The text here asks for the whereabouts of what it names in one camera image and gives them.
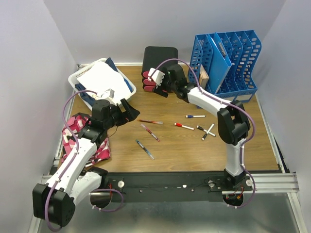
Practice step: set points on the blue magazine file rack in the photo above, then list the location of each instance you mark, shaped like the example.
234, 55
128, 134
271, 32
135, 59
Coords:
243, 48

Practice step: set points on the pink camouflage cloth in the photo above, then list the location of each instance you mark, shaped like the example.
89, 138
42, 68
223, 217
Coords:
76, 123

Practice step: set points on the navy blue cloth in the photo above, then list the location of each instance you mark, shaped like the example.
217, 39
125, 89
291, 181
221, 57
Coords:
111, 65

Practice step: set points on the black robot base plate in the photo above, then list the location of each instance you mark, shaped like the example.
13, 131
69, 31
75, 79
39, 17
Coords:
175, 186

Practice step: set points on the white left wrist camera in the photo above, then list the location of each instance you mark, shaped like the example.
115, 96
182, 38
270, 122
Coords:
106, 95

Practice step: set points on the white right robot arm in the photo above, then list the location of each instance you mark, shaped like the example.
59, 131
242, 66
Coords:
233, 124

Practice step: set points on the blue gel pen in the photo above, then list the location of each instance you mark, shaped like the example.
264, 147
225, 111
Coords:
146, 151

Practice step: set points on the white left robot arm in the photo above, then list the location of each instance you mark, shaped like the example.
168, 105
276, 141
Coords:
56, 200

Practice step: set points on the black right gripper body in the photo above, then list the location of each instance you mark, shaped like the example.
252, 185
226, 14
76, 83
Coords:
166, 85

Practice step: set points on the blue capped whiteboard marker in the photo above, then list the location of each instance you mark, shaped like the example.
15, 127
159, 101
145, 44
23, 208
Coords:
195, 116

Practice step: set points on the orange red gel pen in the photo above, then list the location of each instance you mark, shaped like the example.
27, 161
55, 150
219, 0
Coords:
150, 121

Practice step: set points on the white plastic basket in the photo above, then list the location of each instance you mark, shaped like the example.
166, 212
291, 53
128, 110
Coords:
102, 80

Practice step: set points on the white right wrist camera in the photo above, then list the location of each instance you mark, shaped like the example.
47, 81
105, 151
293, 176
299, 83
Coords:
156, 76

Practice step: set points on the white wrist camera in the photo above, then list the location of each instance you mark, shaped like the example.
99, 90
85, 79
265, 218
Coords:
106, 95
156, 76

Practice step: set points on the red capped whiteboard marker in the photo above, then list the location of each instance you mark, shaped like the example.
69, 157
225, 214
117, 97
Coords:
183, 126

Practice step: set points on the orange cover paperback book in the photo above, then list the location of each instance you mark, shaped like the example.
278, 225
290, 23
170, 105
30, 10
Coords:
203, 78

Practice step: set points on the pink gel pen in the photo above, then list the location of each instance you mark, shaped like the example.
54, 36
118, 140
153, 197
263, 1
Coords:
151, 133

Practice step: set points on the blue file folder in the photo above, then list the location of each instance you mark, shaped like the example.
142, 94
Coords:
220, 63

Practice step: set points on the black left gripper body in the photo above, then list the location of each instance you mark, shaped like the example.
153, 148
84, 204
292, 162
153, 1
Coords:
117, 117

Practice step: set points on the black capped whiteboard marker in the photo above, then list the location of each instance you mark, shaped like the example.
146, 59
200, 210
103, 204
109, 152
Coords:
206, 131

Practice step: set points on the black pink drawer cabinet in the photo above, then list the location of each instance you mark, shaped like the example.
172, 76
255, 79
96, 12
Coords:
153, 56

